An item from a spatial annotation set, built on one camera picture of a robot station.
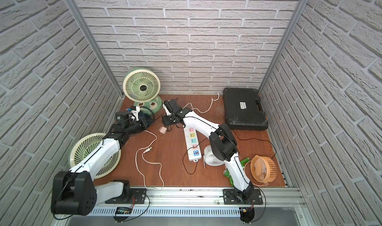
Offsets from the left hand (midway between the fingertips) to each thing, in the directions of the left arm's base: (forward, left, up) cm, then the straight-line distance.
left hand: (150, 116), depth 84 cm
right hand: (+4, -9, -8) cm, 12 cm away
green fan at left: (-18, +29, 0) cm, 34 cm away
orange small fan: (-28, -60, -8) cm, 66 cm away
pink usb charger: (+1, -5, -16) cm, 17 cm away
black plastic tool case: (+14, -60, -10) cm, 63 cm away
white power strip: (-11, -25, -15) cm, 31 cm away
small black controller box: (-43, +10, -21) cm, 49 cm away
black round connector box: (-46, -51, -18) cm, 71 cm away
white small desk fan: (-21, -34, -8) cm, 41 cm away
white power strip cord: (+20, -37, -16) cm, 45 cm away
